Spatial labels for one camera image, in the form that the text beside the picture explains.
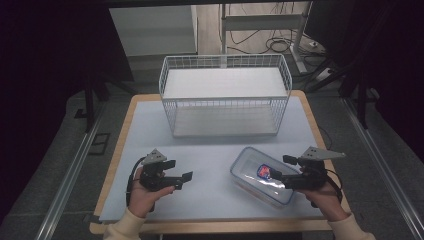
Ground aluminium floor rail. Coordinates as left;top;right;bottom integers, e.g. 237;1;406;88
342;97;424;240
34;105;107;240

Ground white metal desk frame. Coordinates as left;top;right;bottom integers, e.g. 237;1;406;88
219;1;314;75

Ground pale blue table mat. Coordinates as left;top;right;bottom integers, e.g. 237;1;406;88
98;95;330;223

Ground clear blue-rimmed plastic container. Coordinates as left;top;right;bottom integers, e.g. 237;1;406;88
229;146;302;210

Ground wood-edged table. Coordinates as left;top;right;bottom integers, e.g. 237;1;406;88
88;89;353;235

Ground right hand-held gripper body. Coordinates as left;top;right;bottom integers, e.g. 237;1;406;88
282;145;347;192

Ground white wire basket rack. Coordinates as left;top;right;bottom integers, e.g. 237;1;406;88
158;53;294;139

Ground person's right hand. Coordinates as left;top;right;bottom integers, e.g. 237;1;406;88
295;165;350;223

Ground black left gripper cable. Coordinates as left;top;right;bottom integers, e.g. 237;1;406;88
125;156;144;208

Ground black floor plate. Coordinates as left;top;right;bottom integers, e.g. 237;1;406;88
88;132;111;156

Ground black floor cables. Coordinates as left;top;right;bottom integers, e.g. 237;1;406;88
229;29;328;58

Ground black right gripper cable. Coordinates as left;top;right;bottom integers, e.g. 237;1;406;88
324;168;345;205

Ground black stand legs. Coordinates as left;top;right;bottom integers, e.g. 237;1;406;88
305;59;372;130
73;74;138;134

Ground person's left hand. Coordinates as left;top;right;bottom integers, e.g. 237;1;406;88
127;165;176;220

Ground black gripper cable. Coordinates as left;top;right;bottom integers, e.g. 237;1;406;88
324;168;345;205
125;156;144;208

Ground white cabinet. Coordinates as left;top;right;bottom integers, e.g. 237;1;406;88
108;4;199;58

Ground white power strip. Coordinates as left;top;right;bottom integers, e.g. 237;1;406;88
314;67;335;83

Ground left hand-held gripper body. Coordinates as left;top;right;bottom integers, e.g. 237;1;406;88
138;148;185;193

